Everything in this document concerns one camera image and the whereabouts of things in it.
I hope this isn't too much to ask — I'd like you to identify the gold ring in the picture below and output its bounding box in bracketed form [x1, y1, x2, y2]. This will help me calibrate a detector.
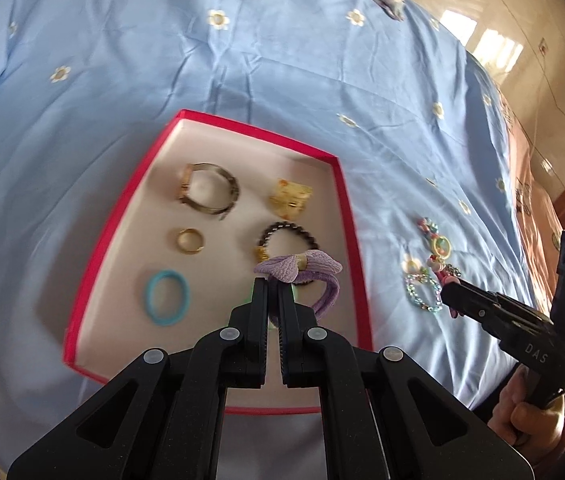
[177, 227, 206, 256]

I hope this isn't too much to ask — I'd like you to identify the metal wrist watch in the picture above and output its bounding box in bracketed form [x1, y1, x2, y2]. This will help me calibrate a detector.
[177, 162, 240, 222]

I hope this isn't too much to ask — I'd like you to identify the yellow hair claw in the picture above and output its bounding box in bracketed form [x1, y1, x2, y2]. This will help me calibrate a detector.
[268, 177, 313, 218]

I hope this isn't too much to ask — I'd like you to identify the blue flowered bedsheet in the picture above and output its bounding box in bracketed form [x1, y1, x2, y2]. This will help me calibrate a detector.
[0, 0, 543, 480]

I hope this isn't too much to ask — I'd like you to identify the cream ring beaded keychain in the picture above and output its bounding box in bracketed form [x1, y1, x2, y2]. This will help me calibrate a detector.
[416, 217, 455, 258]

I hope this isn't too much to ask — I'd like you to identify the black bead bracelet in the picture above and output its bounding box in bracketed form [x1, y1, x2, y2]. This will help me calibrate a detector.
[255, 221, 318, 288]

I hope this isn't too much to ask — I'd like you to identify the person's right hand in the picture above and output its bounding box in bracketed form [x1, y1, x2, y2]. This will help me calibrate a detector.
[487, 365, 565, 461]

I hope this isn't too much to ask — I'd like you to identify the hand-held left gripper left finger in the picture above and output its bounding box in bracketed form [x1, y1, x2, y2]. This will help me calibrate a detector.
[6, 276, 270, 480]

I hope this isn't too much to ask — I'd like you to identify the blue hair tie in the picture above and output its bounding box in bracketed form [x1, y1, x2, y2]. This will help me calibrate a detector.
[142, 270, 192, 329]

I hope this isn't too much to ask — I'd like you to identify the red-rimmed white tray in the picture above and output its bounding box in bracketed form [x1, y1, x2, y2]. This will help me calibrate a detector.
[63, 109, 374, 416]

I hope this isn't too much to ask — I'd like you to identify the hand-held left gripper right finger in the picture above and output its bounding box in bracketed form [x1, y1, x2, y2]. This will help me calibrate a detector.
[275, 280, 538, 480]

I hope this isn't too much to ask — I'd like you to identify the pink printed blanket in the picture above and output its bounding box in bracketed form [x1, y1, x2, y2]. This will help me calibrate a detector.
[505, 95, 565, 281]

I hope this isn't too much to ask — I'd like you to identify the purple bow hair tie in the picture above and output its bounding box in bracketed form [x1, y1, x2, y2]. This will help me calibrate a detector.
[253, 249, 343, 318]

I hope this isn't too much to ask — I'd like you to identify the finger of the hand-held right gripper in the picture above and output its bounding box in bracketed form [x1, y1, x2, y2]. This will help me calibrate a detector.
[445, 300, 530, 343]
[439, 282, 555, 322]

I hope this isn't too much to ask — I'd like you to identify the crystal bead bracelet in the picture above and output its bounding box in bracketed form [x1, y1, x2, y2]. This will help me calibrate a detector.
[403, 270, 444, 312]

